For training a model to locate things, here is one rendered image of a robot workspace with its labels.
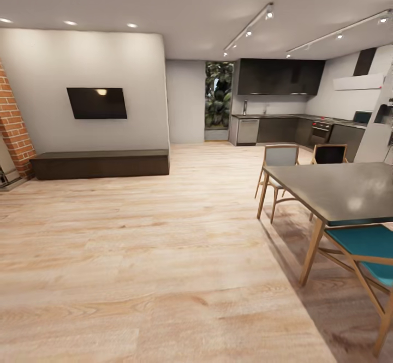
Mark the breakfast table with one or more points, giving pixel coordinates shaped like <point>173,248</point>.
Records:
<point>338,194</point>

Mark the fridge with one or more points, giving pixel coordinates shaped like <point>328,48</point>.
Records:
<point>377,142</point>

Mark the oven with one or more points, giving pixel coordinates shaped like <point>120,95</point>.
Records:
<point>320,132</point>

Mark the microwave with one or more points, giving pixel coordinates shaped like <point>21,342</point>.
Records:
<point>362,117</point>

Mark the cabinet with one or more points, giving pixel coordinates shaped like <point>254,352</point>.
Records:
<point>256,76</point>
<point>301,77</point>
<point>64,165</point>

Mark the dishwasher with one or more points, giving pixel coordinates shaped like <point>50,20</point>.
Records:
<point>247,132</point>

